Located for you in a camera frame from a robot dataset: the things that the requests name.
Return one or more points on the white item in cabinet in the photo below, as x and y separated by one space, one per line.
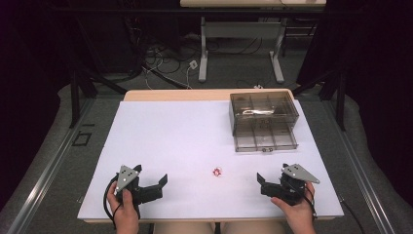
257 112

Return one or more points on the black metal stand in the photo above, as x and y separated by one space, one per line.
75 97
339 97

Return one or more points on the white power adapter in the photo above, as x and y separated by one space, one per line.
193 64

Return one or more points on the wooden table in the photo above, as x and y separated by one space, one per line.
181 95

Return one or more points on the aluminium floor rail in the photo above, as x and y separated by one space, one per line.
360 172
48 170

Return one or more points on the small red trinket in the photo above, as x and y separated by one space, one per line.
217 171

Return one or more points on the person's right hand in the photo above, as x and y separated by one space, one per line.
300 213

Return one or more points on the white desk with grey legs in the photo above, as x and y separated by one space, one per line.
240 31

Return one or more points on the white table mat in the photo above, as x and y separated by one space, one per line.
195 146

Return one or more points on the clear grey drawer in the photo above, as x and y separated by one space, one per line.
264 139

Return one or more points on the person's left hand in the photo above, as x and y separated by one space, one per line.
125 209

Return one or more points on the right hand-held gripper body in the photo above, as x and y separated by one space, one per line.
292 182

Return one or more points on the clear grey drawer cabinet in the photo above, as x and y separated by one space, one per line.
263 107

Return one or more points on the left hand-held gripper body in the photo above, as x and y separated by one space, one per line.
128 178

